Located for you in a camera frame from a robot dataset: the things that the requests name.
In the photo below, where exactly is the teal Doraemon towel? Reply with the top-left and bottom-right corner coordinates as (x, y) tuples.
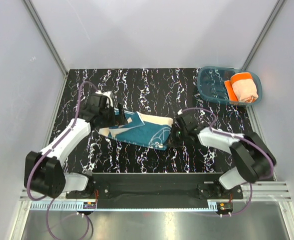
(98, 110), (174, 151)

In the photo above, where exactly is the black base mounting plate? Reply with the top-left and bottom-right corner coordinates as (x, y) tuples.
(66, 173), (243, 211)

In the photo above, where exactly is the blue transparent plastic tray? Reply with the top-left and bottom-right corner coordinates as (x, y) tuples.
(197, 66), (262, 107)

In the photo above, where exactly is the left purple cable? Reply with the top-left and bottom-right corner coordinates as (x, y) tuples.
(26, 80), (100, 238)

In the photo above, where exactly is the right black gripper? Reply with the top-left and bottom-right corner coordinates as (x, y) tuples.
(163, 124), (188, 148)

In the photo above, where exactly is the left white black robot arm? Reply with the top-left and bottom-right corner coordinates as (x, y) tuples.
(24, 91), (127, 200)

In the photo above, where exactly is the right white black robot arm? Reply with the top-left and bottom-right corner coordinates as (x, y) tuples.
(168, 112), (276, 198)

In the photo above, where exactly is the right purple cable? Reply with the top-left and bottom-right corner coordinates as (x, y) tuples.
(177, 107), (275, 217)

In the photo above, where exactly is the orange Doraemon towel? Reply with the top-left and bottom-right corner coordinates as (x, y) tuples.
(224, 72), (258, 104)

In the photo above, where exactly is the aluminium rail frame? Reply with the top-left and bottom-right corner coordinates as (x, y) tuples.
(20, 181), (291, 202)

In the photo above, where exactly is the purple cable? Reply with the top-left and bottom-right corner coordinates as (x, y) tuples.
(26, 80), (100, 238)
(177, 107), (275, 217)

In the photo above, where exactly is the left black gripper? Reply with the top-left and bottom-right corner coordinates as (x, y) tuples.
(100, 103), (128, 129)

